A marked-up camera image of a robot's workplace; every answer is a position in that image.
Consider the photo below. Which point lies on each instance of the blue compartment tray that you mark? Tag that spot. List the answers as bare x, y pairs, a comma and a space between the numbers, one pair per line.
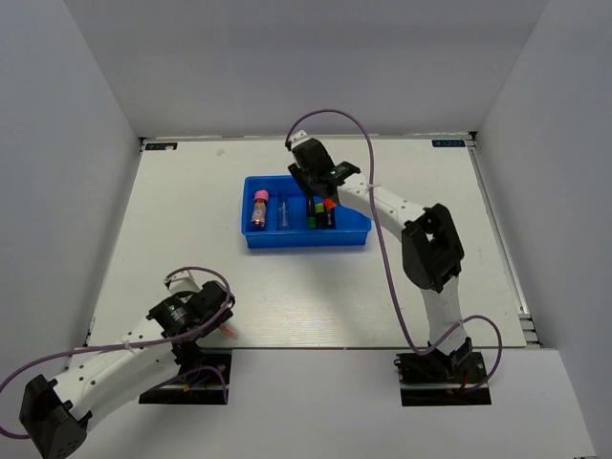
352, 228

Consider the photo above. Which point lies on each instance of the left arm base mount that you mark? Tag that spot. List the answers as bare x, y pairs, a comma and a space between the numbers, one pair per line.
205, 382

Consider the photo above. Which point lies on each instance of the left corner label sticker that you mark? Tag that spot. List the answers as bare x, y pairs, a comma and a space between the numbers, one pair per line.
161, 146

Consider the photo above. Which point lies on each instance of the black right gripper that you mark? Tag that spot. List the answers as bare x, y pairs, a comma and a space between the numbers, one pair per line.
296, 171

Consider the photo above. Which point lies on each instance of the orange highlighter black body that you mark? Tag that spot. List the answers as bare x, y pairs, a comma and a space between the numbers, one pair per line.
329, 213

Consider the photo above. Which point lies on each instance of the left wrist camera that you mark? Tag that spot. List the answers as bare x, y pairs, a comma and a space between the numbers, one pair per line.
181, 281

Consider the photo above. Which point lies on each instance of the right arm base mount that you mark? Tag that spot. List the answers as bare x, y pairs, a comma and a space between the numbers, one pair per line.
424, 384

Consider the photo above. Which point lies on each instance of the right corner label sticker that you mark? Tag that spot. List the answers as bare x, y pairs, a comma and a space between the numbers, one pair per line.
448, 143

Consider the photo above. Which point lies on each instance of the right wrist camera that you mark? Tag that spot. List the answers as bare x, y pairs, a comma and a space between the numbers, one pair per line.
296, 139

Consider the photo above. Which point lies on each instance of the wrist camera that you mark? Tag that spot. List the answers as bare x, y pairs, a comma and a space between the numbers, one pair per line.
181, 281
296, 139

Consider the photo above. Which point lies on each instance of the pink-capped marker tube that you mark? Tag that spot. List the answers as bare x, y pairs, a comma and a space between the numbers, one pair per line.
260, 208

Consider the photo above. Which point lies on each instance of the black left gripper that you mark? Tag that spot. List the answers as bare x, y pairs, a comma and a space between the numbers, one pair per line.
221, 318

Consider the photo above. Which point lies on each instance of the green highlighter black body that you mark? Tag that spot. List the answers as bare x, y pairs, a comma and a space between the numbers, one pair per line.
311, 218

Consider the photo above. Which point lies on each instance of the clear spray bottle blue cap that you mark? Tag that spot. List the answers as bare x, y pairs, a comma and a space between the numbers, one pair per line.
283, 213

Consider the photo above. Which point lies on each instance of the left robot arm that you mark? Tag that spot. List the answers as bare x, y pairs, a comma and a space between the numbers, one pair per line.
57, 413

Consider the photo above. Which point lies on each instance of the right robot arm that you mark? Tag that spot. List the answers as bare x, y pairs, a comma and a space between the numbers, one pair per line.
430, 245

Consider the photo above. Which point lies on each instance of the yellow highlighter black body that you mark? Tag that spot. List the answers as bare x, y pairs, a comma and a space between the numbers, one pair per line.
320, 214

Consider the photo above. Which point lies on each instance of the corner label sticker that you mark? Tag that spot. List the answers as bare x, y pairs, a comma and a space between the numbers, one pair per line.
448, 143
161, 146

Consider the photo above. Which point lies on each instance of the slim pink highlighter pen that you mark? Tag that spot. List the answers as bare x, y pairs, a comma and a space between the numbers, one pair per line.
229, 331

